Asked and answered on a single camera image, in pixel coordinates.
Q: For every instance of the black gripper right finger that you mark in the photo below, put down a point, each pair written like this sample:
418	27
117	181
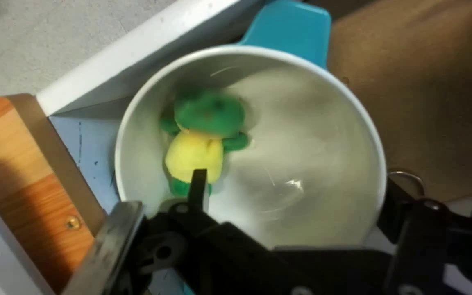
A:
438	252

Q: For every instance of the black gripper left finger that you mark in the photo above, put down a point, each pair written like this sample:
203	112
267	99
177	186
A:
192	235

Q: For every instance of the green yellow frog plushie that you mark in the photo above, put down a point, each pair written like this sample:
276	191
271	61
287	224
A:
197	150

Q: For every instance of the white bowl teal outside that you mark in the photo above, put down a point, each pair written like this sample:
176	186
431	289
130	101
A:
312	165

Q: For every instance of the teal plastic utensil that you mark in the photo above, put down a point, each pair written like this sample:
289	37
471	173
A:
295	27

